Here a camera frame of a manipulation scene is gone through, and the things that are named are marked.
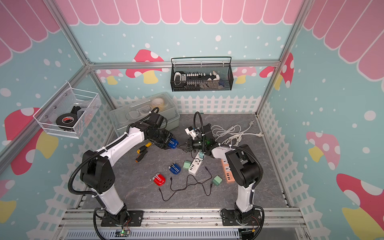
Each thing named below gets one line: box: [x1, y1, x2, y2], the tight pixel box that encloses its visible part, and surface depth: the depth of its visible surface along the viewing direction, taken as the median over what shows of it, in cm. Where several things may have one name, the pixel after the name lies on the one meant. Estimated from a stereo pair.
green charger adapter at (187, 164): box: [183, 161, 192, 170], surface depth 93 cm
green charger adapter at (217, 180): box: [212, 175, 223, 186], surface depth 87 cm
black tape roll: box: [56, 113, 78, 128], surface depth 70 cm
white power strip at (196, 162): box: [188, 152, 206, 174], surface depth 91 cm
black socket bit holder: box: [174, 70, 221, 90], surface depth 89 cm
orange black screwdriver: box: [135, 150, 148, 163], surface depth 97 cm
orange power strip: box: [221, 158, 236, 184], surface depth 89 cm
